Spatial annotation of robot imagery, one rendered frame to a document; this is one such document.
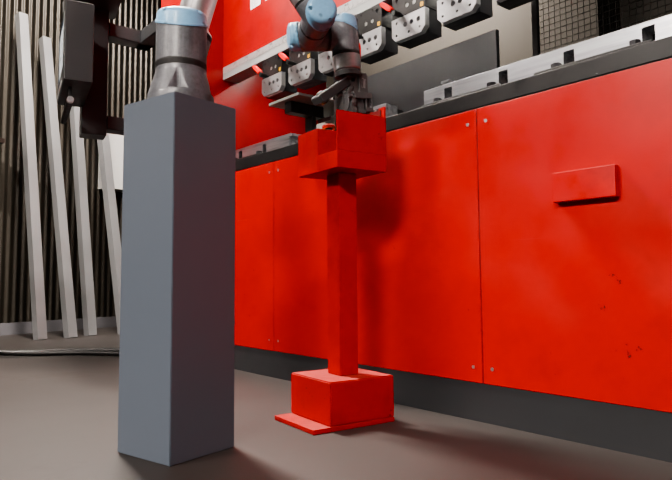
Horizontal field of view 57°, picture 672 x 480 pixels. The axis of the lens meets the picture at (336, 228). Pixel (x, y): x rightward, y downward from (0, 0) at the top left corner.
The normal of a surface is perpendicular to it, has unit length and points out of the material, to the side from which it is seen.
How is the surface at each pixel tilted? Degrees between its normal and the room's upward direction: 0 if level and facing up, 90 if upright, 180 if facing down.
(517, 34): 90
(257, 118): 90
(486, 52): 90
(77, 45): 90
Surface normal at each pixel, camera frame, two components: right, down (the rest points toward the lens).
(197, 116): 0.80, -0.05
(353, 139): 0.55, -0.07
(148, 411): -0.60, -0.06
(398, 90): -0.77, -0.04
